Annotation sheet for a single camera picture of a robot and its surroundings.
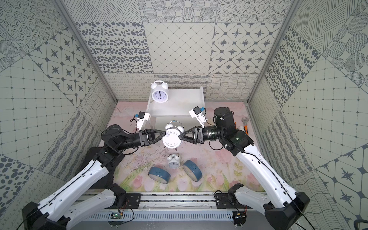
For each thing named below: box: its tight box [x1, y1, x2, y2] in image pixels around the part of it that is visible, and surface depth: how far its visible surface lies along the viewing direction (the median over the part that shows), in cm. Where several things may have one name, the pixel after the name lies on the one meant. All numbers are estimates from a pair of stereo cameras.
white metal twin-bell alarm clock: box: [161, 120, 185, 149], surface depth 58 cm
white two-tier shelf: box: [147, 86, 206, 131], surface depth 76 cm
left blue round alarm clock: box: [147, 166, 172, 184], surface depth 76 cm
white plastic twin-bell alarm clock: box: [150, 80, 170, 104], surface depth 72 cm
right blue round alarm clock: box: [182, 159, 203, 183], surface depth 76 cm
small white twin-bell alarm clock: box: [166, 153, 181, 170], surface depth 83 cm
